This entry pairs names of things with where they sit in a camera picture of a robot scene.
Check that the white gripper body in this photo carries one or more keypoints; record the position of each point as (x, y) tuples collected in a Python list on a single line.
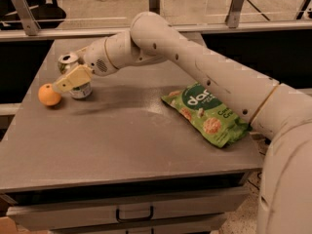
[(96, 58)]

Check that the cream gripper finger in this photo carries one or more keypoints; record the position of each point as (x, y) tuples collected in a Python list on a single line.
[(74, 77)]

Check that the crushed 7up soda can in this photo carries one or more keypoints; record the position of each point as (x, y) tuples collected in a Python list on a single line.
[(67, 61)]

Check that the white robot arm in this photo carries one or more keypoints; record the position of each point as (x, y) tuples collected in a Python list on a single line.
[(277, 111)]

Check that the orange fruit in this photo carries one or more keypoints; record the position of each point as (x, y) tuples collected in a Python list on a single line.
[(48, 96)]

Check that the black office chair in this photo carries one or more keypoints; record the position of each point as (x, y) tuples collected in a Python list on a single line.
[(47, 12)]

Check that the green dang chips bag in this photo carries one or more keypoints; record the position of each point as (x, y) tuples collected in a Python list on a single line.
[(216, 122)]

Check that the grey cabinet drawer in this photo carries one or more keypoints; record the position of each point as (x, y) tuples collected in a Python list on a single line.
[(102, 211)]

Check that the lower grey drawer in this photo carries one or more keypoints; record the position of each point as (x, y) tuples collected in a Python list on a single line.
[(173, 225)]

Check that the left metal rail bracket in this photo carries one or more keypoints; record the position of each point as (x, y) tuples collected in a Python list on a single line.
[(27, 20)]

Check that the right metal rail bracket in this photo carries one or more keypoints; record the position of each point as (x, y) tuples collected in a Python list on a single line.
[(233, 17)]

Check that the black drawer handle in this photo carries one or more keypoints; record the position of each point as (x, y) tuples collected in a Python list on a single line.
[(134, 214)]

